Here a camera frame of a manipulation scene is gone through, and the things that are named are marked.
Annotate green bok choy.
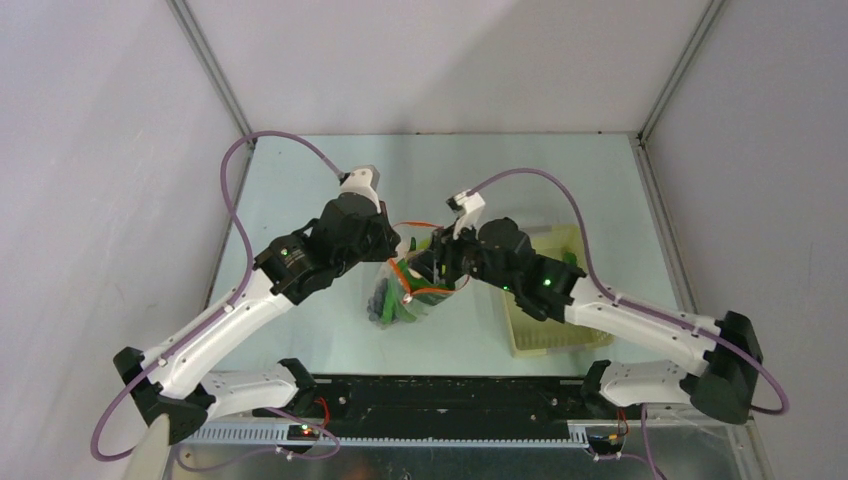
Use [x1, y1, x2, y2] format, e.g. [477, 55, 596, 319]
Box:
[366, 261, 448, 327]

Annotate clear zip top bag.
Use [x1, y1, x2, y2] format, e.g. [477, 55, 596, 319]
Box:
[365, 221, 470, 328]

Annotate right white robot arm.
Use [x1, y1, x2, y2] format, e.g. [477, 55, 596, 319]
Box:
[427, 218, 763, 425]

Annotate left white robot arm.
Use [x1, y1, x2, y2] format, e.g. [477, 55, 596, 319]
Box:
[113, 192, 400, 445]

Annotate cream perforated plastic basket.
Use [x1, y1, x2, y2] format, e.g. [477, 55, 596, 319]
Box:
[500, 224, 615, 358]

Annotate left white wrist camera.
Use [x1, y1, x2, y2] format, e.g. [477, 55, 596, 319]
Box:
[339, 165, 383, 213]

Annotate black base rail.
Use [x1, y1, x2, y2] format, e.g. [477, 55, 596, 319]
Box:
[251, 374, 651, 442]

